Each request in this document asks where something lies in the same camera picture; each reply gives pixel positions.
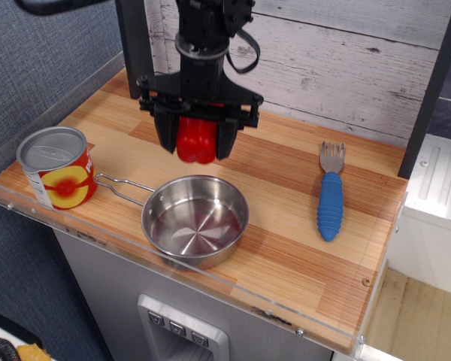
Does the yellow object at corner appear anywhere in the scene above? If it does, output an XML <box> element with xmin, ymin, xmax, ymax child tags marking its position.
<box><xmin>17</xmin><ymin>344</ymin><xmax>53</xmax><ymax>361</ymax></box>

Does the small stainless steel pan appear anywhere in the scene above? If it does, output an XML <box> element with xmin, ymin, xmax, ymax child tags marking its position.
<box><xmin>94</xmin><ymin>173</ymin><xmax>250</xmax><ymax>269</ymax></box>

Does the grey toy fridge cabinet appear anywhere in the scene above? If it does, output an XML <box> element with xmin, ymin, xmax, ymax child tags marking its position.
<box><xmin>55</xmin><ymin>231</ymin><xmax>333</xmax><ymax>360</ymax></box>

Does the dark grey post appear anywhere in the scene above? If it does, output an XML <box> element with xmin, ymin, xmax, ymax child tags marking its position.
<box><xmin>115</xmin><ymin>0</ymin><xmax>154</xmax><ymax>99</ymax></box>
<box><xmin>398</xmin><ymin>17</ymin><xmax>451</xmax><ymax>180</ymax></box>

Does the red toy bell pepper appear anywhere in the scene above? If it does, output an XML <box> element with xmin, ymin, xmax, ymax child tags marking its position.
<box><xmin>176</xmin><ymin>103</ymin><xmax>223</xmax><ymax>164</ymax></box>

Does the orange toy food can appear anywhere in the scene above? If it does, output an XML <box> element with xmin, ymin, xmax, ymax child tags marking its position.
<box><xmin>17</xmin><ymin>126</ymin><xmax>97</xmax><ymax>210</ymax></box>

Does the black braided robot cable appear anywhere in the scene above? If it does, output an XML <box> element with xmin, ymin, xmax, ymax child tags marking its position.
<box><xmin>14</xmin><ymin>0</ymin><xmax>110</xmax><ymax>17</ymax></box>

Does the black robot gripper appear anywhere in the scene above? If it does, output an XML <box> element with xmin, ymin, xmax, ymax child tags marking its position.
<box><xmin>137</xmin><ymin>57</ymin><xmax>263</xmax><ymax>159</ymax></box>

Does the silver dispenser button panel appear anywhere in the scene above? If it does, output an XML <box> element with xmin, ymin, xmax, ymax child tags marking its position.
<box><xmin>137</xmin><ymin>294</ymin><xmax>230</xmax><ymax>360</ymax></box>

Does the dark grey left post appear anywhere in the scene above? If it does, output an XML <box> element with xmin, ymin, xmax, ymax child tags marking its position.
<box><xmin>115</xmin><ymin>0</ymin><xmax>154</xmax><ymax>99</ymax></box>

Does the blue handled toy fork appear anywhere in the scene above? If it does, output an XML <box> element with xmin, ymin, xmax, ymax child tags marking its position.
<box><xmin>316</xmin><ymin>141</ymin><xmax>345</xmax><ymax>241</ymax></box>

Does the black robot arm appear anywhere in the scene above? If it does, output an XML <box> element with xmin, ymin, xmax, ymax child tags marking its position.
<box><xmin>138</xmin><ymin>1</ymin><xmax>264</xmax><ymax>164</ymax></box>

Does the white toy sink counter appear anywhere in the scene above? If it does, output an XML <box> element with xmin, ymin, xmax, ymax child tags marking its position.
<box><xmin>386</xmin><ymin>135</ymin><xmax>451</xmax><ymax>293</ymax></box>

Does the dark grey right post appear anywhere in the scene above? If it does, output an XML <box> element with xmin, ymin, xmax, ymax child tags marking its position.
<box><xmin>398</xmin><ymin>17</ymin><xmax>451</xmax><ymax>180</ymax></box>

